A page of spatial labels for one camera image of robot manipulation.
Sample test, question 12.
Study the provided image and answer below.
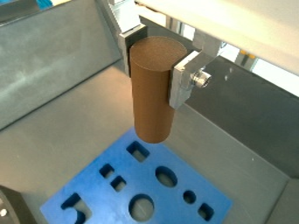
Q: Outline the brown cylindrical peg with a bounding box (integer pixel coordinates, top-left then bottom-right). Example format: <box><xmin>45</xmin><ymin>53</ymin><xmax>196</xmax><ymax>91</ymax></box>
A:
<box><xmin>129</xmin><ymin>36</ymin><xmax>187</xmax><ymax>144</ymax></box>

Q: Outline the blue shape sorting board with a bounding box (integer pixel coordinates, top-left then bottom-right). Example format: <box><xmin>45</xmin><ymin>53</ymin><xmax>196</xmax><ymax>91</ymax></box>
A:
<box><xmin>41</xmin><ymin>129</ymin><xmax>232</xmax><ymax>224</ymax></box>

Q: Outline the black object bottom left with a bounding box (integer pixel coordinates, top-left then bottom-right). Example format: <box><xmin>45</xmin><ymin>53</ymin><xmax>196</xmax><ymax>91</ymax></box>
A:
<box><xmin>0</xmin><ymin>185</ymin><xmax>34</xmax><ymax>224</ymax></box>

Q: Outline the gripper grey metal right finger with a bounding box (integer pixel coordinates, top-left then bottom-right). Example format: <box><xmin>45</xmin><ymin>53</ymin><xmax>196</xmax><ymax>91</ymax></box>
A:
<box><xmin>169</xmin><ymin>30</ymin><xmax>221</xmax><ymax>109</ymax></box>

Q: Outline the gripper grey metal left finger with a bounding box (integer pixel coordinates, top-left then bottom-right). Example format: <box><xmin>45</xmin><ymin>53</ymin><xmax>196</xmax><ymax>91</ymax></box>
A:
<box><xmin>101</xmin><ymin>0</ymin><xmax>147</xmax><ymax>76</ymax></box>

